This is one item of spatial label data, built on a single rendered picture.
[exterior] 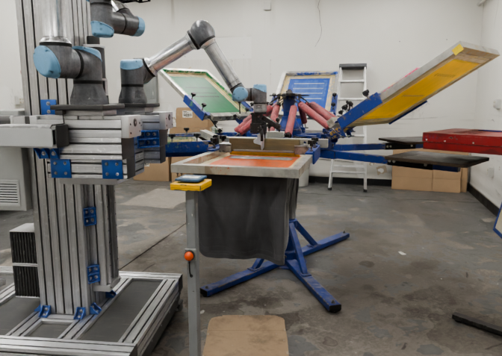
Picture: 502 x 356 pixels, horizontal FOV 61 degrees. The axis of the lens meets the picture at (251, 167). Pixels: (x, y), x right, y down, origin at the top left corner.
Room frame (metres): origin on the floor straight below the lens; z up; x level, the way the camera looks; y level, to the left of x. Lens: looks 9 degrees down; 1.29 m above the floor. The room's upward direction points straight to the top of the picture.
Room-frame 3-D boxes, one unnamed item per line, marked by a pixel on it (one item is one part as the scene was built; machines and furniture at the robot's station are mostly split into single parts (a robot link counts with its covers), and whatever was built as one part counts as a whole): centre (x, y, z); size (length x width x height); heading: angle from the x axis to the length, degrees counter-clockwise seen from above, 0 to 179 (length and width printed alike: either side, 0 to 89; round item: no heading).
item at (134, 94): (2.33, 0.63, 1.31); 0.15 x 0.15 x 0.10
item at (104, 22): (1.60, 0.52, 1.56); 0.11 x 0.08 x 0.11; 148
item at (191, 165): (2.23, -0.02, 0.97); 0.79 x 0.58 x 0.04; 165
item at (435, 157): (2.78, -0.76, 0.91); 1.34 x 0.40 x 0.08; 45
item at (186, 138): (3.01, 0.59, 1.05); 1.08 x 0.61 x 0.23; 105
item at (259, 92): (2.43, -0.05, 1.31); 0.09 x 0.08 x 0.11; 88
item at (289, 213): (2.12, -0.20, 0.74); 0.46 x 0.04 x 0.42; 165
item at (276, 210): (1.95, 0.06, 0.74); 0.45 x 0.03 x 0.43; 75
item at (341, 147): (3.43, -0.93, 0.91); 1.34 x 0.40 x 0.08; 105
